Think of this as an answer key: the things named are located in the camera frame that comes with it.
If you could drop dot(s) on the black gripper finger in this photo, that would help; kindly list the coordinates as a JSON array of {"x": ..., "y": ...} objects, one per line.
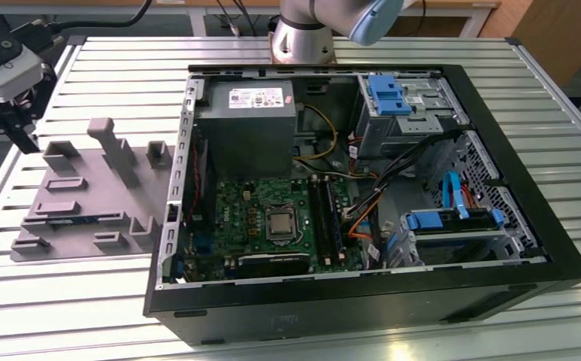
[{"x": 22, "y": 131}]

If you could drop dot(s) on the RAM stick with label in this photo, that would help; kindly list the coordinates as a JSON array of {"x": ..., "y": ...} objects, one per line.
[{"x": 70, "y": 221}]

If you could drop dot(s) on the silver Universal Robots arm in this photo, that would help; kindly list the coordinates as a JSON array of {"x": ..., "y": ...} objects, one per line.
[{"x": 299, "y": 37}]

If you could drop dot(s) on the black RAM slot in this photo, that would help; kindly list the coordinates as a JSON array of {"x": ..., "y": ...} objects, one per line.
[
  {"x": 319, "y": 218},
  {"x": 327, "y": 218}
]

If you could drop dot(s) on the grey parts rack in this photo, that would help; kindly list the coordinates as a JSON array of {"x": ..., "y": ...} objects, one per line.
[{"x": 90, "y": 188}]

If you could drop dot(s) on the grey power supply unit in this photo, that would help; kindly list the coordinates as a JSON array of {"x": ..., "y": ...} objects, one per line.
[{"x": 250, "y": 143}]

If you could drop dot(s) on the green motherboard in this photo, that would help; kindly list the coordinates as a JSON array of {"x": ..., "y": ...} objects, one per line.
[{"x": 235, "y": 210}]

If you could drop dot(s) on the silver CPU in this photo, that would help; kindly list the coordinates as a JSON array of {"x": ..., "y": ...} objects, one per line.
[{"x": 281, "y": 224}]

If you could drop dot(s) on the black graphics card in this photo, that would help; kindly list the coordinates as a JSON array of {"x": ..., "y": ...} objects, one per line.
[{"x": 270, "y": 263}]

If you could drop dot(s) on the thin metal locking lever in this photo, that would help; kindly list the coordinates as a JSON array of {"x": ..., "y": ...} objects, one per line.
[{"x": 301, "y": 235}]

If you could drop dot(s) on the blue drive bay latch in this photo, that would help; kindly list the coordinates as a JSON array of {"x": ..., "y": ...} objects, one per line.
[{"x": 385, "y": 94}]

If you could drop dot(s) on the silver drive bay cage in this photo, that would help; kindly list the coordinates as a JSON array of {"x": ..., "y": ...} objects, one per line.
[{"x": 416, "y": 128}]

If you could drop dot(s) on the hard disk in blue carrier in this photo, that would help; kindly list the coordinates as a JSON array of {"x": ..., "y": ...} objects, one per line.
[{"x": 425, "y": 220}]

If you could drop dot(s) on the black open PC case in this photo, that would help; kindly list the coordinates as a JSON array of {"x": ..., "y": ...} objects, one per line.
[{"x": 370, "y": 308}]

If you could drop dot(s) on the wooden cabinet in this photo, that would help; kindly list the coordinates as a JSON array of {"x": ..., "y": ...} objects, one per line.
[{"x": 556, "y": 34}]

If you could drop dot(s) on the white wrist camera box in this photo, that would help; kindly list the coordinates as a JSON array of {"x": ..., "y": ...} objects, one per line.
[{"x": 14, "y": 75}]

